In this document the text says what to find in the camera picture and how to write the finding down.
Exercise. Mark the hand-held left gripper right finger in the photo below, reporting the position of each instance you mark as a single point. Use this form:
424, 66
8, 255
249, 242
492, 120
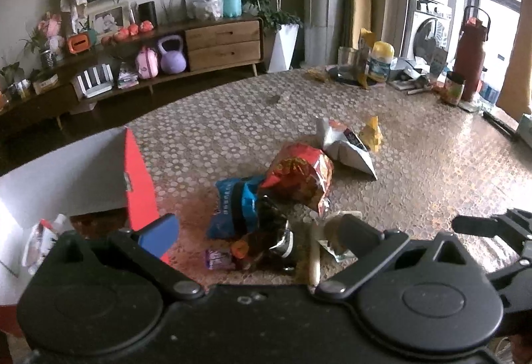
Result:
353, 233

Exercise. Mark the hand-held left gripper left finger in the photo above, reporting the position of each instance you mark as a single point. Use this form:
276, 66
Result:
160, 233

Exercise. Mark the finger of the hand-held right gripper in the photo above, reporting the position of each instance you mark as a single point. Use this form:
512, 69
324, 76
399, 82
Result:
517, 281
474, 224

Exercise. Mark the red and white cardboard box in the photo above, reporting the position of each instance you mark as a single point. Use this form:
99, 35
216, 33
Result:
139, 189

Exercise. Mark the red snack bag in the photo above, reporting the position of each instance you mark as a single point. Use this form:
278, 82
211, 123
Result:
299, 177

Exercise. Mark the beige stick snack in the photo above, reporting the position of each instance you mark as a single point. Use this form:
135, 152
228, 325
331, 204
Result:
314, 260

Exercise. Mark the small purple snack packet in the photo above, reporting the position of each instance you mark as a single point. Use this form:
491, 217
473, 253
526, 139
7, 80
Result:
218, 258

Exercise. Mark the blue snack bag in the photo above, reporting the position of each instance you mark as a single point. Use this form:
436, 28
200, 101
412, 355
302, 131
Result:
226, 206

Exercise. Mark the patterned tablecloth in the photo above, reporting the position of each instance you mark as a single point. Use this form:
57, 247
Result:
415, 181

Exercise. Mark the small orange snack packet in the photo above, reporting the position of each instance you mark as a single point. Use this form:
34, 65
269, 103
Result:
240, 250

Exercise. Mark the white snack bag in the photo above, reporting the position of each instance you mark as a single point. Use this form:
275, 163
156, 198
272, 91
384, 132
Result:
345, 147

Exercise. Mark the small yellow snack packet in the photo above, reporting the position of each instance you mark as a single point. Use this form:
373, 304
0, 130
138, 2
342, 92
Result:
372, 135

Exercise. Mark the white snack packet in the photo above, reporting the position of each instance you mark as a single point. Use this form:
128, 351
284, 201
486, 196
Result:
41, 239

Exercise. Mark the clear water bottle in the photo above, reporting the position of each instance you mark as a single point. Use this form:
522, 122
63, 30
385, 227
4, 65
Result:
488, 91

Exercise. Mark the small dark jar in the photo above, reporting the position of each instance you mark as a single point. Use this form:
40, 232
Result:
453, 89

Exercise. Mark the stack of booklets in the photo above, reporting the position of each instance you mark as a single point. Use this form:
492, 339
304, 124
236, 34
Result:
128, 81

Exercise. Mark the black plate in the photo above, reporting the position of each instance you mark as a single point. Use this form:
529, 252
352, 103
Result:
332, 77

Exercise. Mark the white router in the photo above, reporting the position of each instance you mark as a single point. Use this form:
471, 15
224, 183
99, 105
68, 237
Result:
97, 87

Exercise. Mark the yellow crumpled wrapper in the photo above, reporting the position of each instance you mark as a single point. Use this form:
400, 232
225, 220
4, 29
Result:
316, 75

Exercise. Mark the glass cup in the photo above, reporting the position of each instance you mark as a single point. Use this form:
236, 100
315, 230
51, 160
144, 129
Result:
348, 64

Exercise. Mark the pink kettlebell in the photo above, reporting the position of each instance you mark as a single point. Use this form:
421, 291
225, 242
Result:
147, 64

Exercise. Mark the yellow-lid jar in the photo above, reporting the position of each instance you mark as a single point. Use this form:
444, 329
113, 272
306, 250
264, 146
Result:
380, 64

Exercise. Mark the red thermos bottle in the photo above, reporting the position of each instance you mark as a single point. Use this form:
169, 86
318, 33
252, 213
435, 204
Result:
469, 52

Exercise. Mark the purple kettlebell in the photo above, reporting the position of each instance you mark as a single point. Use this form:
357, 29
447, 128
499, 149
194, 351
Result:
172, 60

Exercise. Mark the small cardboard box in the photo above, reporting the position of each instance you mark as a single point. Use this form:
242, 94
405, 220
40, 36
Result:
45, 84

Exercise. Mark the tall yellow snack bag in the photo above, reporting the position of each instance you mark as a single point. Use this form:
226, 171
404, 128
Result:
365, 43

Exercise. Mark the wooden media cabinet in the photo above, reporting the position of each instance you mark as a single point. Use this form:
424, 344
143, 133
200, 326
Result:
224, 50

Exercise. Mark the white washing machine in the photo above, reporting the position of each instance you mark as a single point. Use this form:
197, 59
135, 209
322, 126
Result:
428, 35

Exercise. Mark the potted plant in white pot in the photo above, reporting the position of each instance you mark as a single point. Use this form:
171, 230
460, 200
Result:
282, 48

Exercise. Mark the red apple ornament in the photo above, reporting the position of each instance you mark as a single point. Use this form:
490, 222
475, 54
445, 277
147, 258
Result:
120, 34
133, 29
145, 26

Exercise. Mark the small green potted plant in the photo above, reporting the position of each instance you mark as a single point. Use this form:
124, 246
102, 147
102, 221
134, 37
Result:
10, 73

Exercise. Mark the black cylinder speaker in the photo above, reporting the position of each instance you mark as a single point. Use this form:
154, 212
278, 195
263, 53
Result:
147, 12

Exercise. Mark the reed diffuser vase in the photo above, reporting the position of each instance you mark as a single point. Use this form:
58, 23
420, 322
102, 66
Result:
169, 10

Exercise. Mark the clear plastic bag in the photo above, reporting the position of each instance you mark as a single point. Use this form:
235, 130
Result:
205, 8

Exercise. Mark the pink flower bouquet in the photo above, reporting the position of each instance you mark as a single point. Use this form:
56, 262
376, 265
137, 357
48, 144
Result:
52, 27

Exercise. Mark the white photo frame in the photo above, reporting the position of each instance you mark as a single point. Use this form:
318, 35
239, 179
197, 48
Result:
108, 21

